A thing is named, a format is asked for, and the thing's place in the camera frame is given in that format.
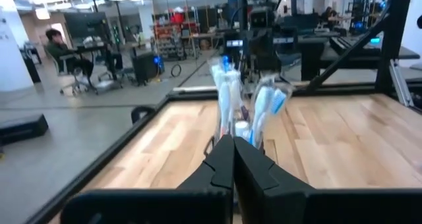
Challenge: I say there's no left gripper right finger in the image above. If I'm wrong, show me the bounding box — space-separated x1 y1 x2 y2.
234 136 422 224

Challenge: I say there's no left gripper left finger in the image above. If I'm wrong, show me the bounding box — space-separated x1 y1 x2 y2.
61 134 237 224

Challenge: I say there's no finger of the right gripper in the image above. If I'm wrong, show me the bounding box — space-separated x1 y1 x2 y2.
247 37 263 55
262 37 277 55

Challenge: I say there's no blue white toothbrush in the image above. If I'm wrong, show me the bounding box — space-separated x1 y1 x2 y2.
247 117 266 148
268 85 293 126

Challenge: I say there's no orange white toothbrush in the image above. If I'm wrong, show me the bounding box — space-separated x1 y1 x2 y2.
216 80 233 142

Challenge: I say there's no black work table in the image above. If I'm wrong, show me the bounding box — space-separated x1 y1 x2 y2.
283 36 421 83

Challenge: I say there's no red parts shelving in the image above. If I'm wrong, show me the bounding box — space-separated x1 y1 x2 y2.
152 8 202 62

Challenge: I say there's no person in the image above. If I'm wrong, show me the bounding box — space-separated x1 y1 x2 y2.
44 28 96 86
321 5 342 30

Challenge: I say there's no black laptop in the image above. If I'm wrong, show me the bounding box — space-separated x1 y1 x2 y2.
328 34 385 59

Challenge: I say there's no teal mouthwash bottle white cap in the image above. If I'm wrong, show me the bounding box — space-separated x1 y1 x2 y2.
234 120 251 139

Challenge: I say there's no black computer tower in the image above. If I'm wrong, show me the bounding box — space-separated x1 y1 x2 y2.
131 49 165 86

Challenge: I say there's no silver aluminium extrusion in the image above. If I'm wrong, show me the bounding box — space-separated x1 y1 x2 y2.
388 58 415 108

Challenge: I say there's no black office desk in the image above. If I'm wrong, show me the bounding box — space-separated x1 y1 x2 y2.
74 42 125 83

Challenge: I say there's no black computer monitor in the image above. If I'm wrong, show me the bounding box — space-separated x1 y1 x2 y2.
62 11 109 40

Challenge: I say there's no grey office chair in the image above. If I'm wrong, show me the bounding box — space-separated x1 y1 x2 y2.
44 49 100 96

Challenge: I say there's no black floor box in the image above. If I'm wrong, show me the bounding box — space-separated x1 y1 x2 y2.
0 113 49 146

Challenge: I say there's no white building column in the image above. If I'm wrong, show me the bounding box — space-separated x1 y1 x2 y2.
0 5 36 94

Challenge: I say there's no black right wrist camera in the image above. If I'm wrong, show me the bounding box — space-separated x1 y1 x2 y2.
249 9 274 30

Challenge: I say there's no black wire basket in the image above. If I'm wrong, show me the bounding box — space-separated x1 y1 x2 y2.
202 131 268 159

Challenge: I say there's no black cable coil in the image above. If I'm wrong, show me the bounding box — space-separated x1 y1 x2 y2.
169 63 183 78

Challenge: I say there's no black frame bracket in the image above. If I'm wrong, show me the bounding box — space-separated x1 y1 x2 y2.
131 105 156 125

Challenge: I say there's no black rig frame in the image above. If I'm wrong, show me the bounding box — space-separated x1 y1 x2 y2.
26 0 422 224

